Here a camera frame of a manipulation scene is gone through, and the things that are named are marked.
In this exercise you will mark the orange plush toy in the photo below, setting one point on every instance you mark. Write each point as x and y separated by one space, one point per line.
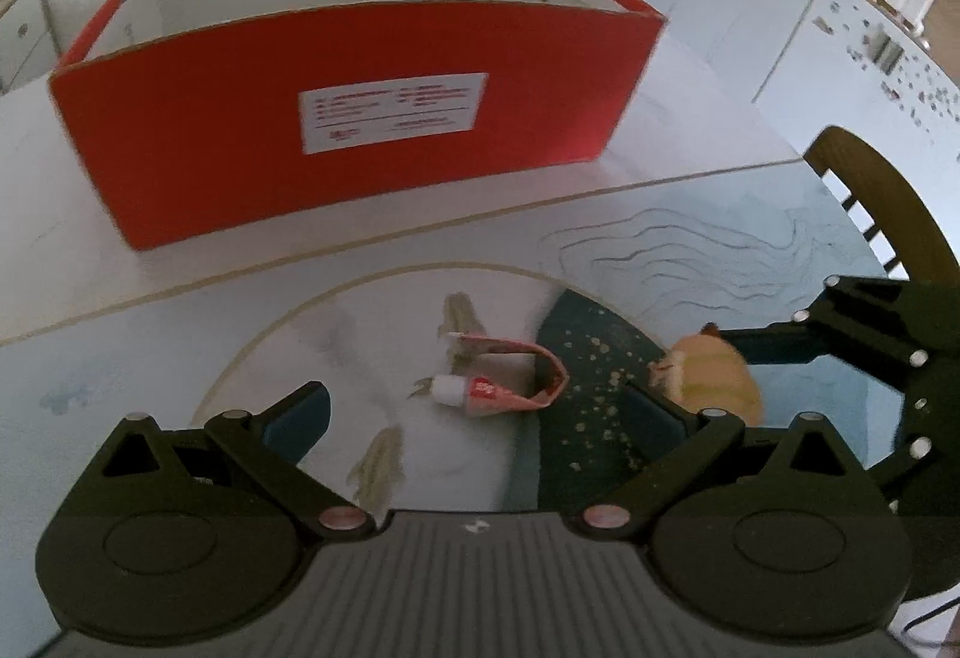
703 371

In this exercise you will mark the red cardboard box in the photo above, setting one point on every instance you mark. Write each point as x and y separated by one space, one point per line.
192 116

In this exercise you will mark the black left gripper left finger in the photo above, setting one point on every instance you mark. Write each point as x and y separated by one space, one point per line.
174 537

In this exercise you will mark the wooden chair right side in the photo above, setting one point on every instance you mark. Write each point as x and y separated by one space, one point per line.
897 216

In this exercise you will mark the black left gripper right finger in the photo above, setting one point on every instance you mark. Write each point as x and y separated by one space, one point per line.
775 535

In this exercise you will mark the white wall cabinet unit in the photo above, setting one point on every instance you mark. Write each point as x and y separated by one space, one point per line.
807 64

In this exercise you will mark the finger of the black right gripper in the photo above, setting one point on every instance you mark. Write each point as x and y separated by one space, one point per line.
804 338

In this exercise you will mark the white sideboard cabinet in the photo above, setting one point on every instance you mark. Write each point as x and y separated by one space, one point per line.
28 46

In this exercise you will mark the pink tube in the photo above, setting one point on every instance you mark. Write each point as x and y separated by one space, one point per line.
489 376

